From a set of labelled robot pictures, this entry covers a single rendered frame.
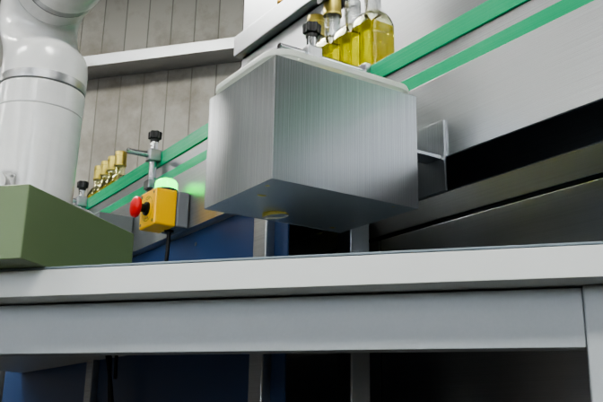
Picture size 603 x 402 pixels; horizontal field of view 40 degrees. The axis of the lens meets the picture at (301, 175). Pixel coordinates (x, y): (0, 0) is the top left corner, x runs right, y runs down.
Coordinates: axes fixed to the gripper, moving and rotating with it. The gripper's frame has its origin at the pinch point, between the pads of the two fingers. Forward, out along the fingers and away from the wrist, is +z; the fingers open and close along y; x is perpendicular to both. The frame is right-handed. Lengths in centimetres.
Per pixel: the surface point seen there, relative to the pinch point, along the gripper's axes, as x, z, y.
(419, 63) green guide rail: 27.7, 25.5, 4.0
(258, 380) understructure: 3, 71, 15
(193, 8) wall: -254, -140, -91
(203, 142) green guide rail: -24.4, 24.9, 13.0
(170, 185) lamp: -25.6, 34.4, 18.8
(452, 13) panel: 19.1, 8.4, -11.9
